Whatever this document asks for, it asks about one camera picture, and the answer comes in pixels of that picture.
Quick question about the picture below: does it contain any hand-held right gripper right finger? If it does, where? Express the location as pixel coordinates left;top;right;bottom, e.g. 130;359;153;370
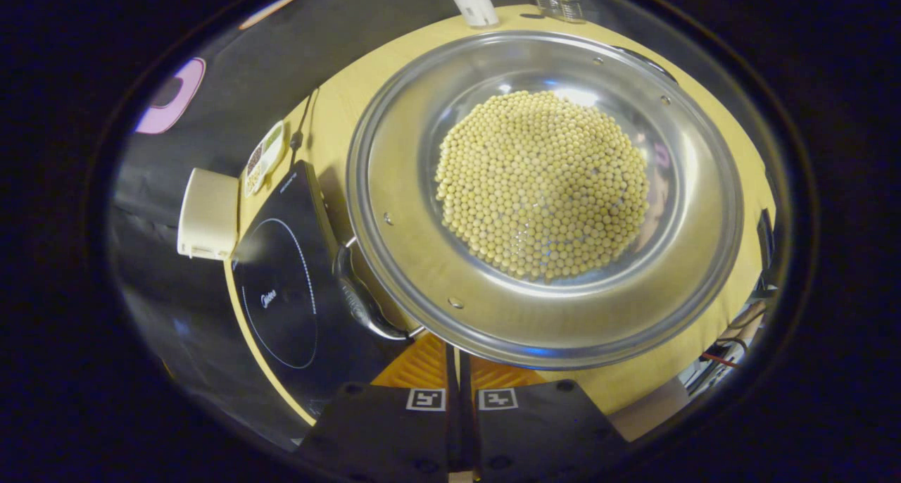
459;351;631;483

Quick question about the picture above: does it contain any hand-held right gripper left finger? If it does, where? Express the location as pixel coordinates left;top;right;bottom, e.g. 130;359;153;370
299;332;462;483

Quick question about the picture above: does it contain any black induction cooktop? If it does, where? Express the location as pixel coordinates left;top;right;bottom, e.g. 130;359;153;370
231;161;413;418

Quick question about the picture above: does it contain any stainless steel pot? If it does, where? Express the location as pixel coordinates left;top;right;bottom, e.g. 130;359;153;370
334;31;745;371

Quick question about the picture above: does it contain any pile of soybeans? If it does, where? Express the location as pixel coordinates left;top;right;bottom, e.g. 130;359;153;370
434;90;650;282

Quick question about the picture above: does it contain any cream white plastic box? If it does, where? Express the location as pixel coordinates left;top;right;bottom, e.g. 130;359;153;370
177;168;241;261

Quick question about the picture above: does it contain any compartment seasoning tray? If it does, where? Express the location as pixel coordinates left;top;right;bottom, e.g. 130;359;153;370
243;120;287;199

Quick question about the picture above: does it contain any clear glass cup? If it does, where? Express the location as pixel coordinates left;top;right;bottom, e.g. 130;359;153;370
534;0;586;25

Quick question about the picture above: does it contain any small bottle with pink label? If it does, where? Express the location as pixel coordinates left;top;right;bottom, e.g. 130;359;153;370
446;0;500;29

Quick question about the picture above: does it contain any bundle of cables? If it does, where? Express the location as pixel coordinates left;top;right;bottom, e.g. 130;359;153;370
677;286;779;399

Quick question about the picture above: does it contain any black power cable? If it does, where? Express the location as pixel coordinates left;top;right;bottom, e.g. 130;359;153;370
287;87;319;171

